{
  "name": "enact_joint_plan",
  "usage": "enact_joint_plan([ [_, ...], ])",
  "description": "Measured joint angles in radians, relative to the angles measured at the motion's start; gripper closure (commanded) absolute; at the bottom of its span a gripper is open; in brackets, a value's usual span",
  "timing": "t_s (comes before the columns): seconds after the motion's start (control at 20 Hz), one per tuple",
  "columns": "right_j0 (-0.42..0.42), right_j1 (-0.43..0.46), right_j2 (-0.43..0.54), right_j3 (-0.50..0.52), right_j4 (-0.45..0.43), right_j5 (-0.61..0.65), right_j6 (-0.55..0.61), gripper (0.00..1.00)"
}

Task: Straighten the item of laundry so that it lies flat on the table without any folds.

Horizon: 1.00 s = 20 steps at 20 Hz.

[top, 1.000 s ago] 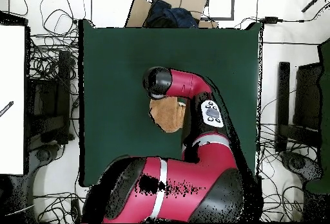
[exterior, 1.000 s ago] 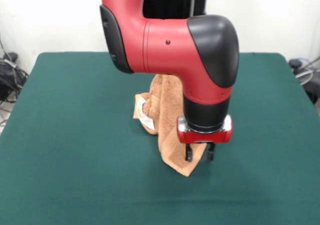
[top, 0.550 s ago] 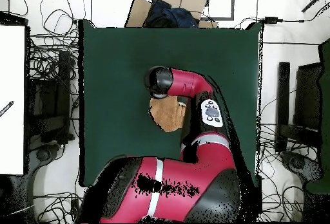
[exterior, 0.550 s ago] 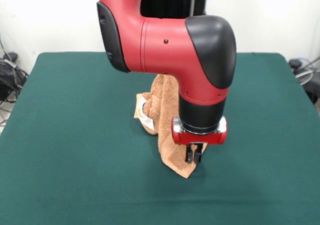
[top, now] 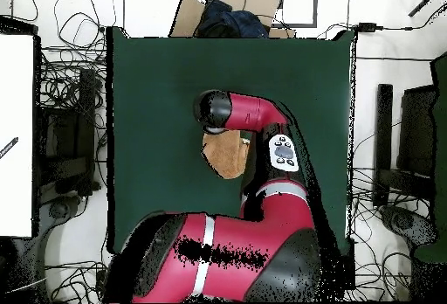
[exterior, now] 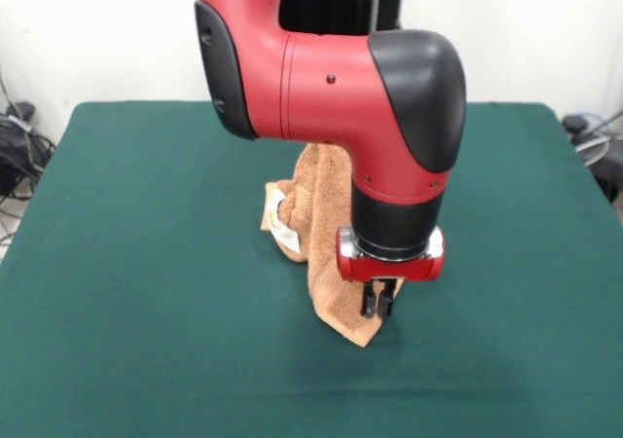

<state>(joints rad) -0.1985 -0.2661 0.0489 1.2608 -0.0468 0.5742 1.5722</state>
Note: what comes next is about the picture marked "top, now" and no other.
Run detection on orange-brown terry towel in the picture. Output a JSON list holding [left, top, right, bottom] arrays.
[[201, 130, 253, 181]]

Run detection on black flat panel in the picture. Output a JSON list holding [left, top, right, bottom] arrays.
[[397, 84, 438, 180]]

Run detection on white flat panel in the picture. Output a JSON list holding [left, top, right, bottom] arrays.
[[0, 32, 37, 238]]

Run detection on dark green table cloth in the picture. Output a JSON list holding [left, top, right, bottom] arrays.
[[106, 25, 358, 255]]

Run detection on dark blue garment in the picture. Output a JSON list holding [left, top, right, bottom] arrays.
[[194, 0, 271, 39]]

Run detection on brown cardboard box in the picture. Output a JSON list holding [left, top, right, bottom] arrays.
[[168, 0, 297, 39]]

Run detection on black equipment stand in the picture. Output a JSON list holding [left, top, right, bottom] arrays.
[[36, 67, 105, 197]]

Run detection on grey round base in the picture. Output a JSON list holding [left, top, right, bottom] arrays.
[[38, 194, 84, 236], [379, 204, 438, 248]]

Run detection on black tripod leg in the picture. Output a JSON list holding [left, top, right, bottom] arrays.
[[407, 0, 447, 19]]

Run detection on black rectangular frame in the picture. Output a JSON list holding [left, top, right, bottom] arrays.
[[266, 0, 320, 30]]

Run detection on tangled black cables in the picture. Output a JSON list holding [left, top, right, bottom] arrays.
[[44, 259, 110, 304], [37, 0, 119, 110], [348, 166, 433, 302]]

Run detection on black upright post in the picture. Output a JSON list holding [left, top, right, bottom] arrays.
[[372, 83, 395, 208]]

